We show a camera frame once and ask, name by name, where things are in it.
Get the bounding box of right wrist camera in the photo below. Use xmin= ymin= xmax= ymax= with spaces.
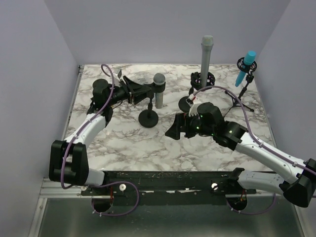
xmin=186 ymin=94 xmax=203 ymax=117

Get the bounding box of blue microphone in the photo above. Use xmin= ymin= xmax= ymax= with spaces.
xmin=235 ymin=51 xmax=257 ymax=87

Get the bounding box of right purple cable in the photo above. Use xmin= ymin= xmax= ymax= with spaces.
xmin=193 ymin=85 xmax=316 ymax=173

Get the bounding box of black round-base mic stand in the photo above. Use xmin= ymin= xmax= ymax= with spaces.
xmin=138 ymin=82 xmax=158 ymax=128

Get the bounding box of purple cable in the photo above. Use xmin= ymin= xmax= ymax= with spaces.
xmin=193 ymin=85 xmax=316 ymax=173
xmin=60 ymin=64 xmax=140 ymax=218

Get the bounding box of glitter handle microphone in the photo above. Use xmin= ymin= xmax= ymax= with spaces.
xmin=153 ymin=73 xmax=166 ymax=109

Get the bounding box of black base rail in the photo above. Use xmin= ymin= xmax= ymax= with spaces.
xmin=81 ymin=168 xmax=256 ymax=206

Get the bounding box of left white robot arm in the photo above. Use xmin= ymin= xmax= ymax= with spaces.
xmin=49 ymin=76 xmax=154 ymax=195

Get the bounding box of tall grey microphone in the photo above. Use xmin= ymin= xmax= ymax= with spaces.
xmin=200 ymin=36 xmax=214 ymax=87

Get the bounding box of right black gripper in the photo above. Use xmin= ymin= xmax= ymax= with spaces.
xmin=165 ymin=110 xmax=215 ymax=140

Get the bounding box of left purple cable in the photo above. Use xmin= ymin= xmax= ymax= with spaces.
xmin=60 ymin=64 xmax=140 ymax=218

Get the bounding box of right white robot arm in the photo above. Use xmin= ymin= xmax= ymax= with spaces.
xmin=165 ymin=102 xmax=316 ymax=208

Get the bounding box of black shock-mount mic stand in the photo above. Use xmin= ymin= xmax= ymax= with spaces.
xmin=178 ymin=72 xmax=215 ymax=113

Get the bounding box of black tripod mic stand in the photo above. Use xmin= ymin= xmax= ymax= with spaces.
xmin=224 ymin=70 xmax=256 ymax=116

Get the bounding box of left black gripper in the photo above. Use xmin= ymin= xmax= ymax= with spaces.
xmin=107 ymin=76 xmax=151 ymax=107

